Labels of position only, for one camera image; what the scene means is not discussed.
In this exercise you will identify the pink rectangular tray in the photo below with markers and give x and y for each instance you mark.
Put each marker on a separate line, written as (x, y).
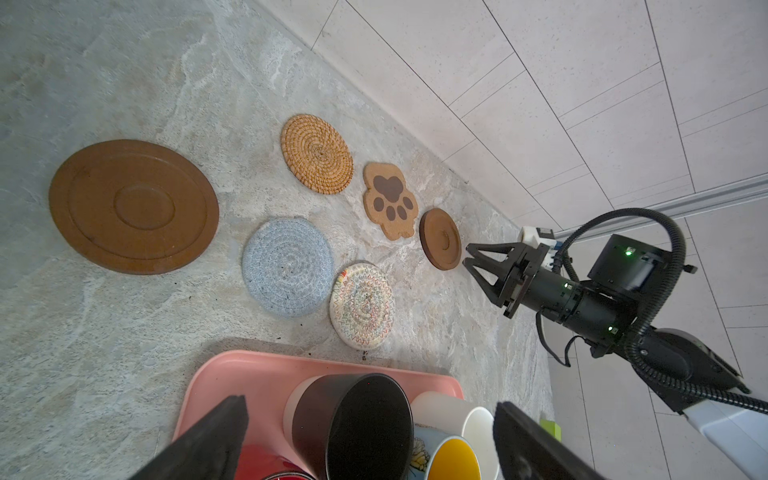
(266, 381)

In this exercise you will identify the red mug left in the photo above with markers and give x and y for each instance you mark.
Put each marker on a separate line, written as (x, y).
(260, 463)

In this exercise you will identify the black mug rear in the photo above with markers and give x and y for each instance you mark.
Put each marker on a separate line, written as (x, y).
(351, 426)

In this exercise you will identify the grey-blue woven round coaster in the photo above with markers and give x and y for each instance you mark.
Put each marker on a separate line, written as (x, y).
(288, 267)

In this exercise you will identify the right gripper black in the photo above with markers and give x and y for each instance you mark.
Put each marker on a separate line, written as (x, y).
(511, 276)

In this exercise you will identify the multicolour woven round coaster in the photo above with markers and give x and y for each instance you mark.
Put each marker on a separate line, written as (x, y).
(362, 306)

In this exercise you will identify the yellow inside mug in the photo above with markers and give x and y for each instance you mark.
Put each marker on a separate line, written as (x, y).
(438, 455)

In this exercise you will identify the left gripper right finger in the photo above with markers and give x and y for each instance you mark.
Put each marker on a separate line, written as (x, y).
(526, 451)

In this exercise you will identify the green small cube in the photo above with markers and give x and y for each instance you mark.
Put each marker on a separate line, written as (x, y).
(552, 427)

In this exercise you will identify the white mug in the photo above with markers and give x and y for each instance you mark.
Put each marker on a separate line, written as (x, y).
(459, 417)

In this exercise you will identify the dark brown wooden coaster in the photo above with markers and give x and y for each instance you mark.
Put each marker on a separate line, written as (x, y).
(134, 207)

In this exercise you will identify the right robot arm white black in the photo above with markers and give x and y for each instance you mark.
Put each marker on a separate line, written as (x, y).
(688, 376)

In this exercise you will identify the woven rattan round coaster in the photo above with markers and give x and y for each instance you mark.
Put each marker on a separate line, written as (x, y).
(316, 154)

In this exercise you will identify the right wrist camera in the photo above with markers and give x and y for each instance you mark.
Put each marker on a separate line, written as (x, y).
(628, 267)

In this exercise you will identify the paw shaped cork coaster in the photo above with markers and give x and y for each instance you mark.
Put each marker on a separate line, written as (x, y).
(388, 202)

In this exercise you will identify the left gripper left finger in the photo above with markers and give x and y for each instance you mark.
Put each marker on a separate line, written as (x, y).
(210, 449)

